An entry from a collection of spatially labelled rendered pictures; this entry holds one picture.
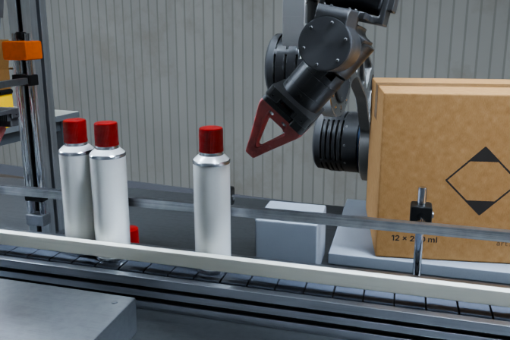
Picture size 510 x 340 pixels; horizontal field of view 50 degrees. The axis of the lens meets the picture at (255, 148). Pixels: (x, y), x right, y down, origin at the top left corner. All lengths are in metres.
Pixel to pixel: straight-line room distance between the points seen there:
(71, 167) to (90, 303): 0.21
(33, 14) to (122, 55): 3.02
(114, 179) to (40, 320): 0.21
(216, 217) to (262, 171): 2.88
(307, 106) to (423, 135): 0.26
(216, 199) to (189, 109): 3.05
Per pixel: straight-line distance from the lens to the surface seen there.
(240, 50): 3.56
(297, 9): 1.10
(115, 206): 0.81
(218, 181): 0.73
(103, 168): 0.79
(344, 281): 0.72
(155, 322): 0.78
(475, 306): 0.75
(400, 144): 0.87
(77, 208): 0.85
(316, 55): 0.58
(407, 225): 0.76
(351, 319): 0.73
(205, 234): 0.76
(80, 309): 0.73
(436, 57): 3.26
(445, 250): 0.94
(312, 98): 0.66
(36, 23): 1.03
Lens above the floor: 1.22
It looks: 13 degrees down
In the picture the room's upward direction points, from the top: straight up
